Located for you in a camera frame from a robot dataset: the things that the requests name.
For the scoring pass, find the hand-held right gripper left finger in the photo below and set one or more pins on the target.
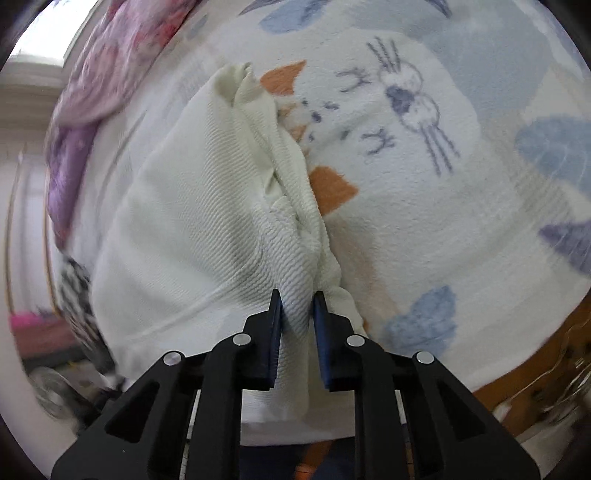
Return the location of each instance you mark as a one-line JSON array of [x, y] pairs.
[[275, 341]]

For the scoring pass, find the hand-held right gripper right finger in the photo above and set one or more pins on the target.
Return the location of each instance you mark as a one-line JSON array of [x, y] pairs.
[[321, 341]]

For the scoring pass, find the white snap-button jacket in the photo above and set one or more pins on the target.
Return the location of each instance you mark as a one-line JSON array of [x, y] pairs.
[[198, 221]]

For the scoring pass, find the cat print bed sheet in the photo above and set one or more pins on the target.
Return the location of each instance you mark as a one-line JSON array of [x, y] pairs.
[[461, 207]]

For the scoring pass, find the grey checkered garment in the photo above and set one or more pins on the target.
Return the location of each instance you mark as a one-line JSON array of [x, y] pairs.
[[78, 295]]

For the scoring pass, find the wooden headboard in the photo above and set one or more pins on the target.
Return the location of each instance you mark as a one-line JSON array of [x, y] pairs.
[[531, 369]]

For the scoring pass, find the white standing fan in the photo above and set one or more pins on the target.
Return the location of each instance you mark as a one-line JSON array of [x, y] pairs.
[[53, 390]]

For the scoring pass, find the pink and grey towel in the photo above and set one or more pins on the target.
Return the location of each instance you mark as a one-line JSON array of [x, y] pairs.
[[32, 328]]

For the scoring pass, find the purple floral quilt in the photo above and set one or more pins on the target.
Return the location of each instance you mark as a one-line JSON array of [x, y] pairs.
[[74, 175]]

